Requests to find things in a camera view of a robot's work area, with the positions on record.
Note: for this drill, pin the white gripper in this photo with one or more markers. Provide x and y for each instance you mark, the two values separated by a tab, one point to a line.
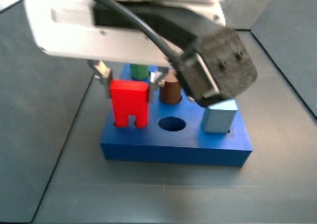
77	29

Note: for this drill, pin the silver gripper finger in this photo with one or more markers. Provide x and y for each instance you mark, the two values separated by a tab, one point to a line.
157	77

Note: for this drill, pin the red two-pronged block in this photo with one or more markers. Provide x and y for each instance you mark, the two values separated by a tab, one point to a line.
129	99

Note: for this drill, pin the blue shape-sorter board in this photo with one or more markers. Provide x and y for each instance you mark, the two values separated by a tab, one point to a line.
175	139

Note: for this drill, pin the green hexagonal peg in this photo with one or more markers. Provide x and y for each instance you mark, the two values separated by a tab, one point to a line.
140	72

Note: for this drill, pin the brown cylinder peg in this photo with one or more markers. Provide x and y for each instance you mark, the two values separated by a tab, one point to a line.
171	90

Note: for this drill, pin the light blue rectangular block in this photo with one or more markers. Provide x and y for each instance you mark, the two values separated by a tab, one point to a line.
219	116

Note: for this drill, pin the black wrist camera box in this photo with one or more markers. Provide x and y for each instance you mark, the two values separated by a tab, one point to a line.
216	70

